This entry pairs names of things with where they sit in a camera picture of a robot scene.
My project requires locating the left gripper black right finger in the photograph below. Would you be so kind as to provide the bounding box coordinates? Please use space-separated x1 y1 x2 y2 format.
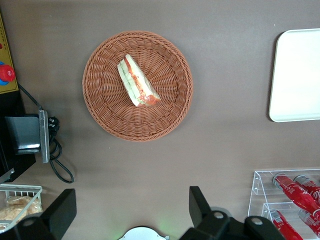
179 186 286 240

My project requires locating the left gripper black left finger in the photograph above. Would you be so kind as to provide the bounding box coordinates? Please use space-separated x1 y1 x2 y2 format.
0 188 77 240

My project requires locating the triangle sandwich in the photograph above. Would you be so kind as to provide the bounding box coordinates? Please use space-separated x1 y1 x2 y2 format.
116 53 162 108

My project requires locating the brown round wicker basket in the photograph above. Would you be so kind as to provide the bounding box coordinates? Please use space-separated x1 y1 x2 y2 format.
81 30 194 143

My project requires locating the cream plastic tray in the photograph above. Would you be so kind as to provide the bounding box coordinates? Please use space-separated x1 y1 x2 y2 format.
268 28 320 123

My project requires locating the clear bag of snacks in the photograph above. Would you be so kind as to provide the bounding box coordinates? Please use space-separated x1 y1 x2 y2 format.
0 195 43 231

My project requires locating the clear acrylic can rack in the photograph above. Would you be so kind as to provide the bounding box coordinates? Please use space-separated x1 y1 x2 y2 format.
247 167 320 240

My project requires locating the red cola can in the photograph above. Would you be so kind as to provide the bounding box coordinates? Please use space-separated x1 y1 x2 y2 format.
272 173 320 221
293 174 320 201
298 209 320 238
268 209 305 240

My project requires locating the black metal box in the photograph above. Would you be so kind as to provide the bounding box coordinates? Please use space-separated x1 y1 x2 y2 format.
4 113 42 156

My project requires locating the red emergency stop button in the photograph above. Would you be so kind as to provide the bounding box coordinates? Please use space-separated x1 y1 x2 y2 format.
0 61 16 85

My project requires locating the white wire basket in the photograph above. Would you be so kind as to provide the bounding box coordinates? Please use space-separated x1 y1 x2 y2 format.
0 183 43 231

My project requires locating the black base frame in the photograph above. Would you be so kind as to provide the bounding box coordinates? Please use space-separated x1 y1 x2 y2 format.
0 92 37 183

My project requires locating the grey metal bracket plate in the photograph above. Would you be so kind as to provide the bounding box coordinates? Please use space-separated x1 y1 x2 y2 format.
37 109 50 165

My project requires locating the black box with cable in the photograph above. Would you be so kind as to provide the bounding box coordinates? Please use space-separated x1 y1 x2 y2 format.
17 83 75 185

